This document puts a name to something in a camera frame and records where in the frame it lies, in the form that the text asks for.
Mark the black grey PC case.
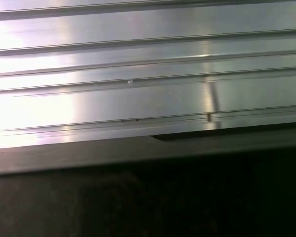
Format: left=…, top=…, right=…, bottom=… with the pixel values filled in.
left=0, top=120, right=296, bottom=237

